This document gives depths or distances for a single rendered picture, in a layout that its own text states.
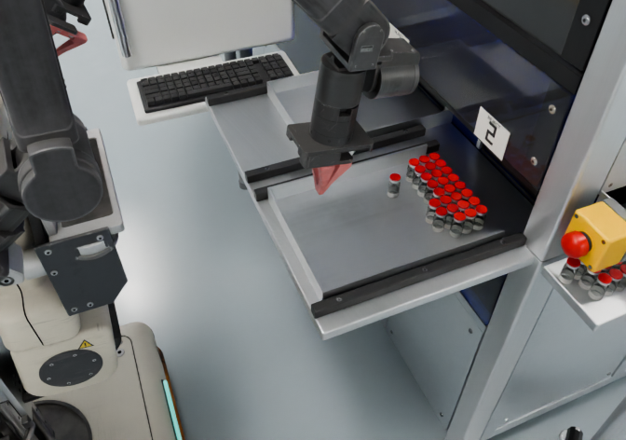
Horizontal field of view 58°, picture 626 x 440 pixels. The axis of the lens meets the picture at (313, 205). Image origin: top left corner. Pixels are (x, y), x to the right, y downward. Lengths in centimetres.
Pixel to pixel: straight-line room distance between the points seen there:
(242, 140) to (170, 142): 151
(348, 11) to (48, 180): 35
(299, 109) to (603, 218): 69
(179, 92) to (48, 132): 92
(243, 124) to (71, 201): 69
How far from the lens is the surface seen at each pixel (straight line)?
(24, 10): 54
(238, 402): 183
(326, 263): 97
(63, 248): 87
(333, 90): 69
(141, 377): 160
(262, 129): 125
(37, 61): 57
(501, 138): 103
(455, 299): 135
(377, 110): 131
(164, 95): 149
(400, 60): 72
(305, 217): 104
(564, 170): 94
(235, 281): 208
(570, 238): 92
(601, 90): 85
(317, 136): 73
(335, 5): 62
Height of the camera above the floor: 163
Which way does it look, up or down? 44 degrees down
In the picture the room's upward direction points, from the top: straight up
